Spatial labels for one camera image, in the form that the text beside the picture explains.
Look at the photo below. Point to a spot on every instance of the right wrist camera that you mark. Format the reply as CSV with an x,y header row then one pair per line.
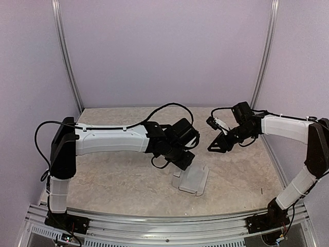
x,y
217,124

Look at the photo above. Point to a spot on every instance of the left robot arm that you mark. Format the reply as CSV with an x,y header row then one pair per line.
x,y
173,142

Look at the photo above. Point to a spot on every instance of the left aluminium frame post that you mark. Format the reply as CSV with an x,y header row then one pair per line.
x,y
59,25

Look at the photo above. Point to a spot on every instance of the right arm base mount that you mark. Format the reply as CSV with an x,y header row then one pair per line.
x,y
263,222

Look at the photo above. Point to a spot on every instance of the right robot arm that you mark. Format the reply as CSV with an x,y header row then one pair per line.
x,y
309,133

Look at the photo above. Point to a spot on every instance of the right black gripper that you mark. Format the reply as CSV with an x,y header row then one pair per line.
x,y
224,146

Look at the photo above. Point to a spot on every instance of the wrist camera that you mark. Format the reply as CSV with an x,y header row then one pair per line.
x,y
217,124
194,142

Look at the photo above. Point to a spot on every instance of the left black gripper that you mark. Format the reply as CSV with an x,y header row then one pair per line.
x,y
184,164

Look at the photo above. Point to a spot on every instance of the right aluminium frame post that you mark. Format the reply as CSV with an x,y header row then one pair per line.
x,y
266,52

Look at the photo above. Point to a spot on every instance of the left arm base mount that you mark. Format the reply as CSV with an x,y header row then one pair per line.
x,y
69,223

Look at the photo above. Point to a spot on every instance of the front aluminium rail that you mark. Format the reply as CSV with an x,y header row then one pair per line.
x,y
129,230

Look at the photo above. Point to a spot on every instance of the aluminium frame post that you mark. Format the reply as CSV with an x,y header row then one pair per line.
x,y
59,25
266,52

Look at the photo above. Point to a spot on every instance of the white paper box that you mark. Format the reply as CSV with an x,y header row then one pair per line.
x,y
192,180

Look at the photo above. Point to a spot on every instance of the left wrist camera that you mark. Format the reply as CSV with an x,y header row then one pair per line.
x,y
194,142

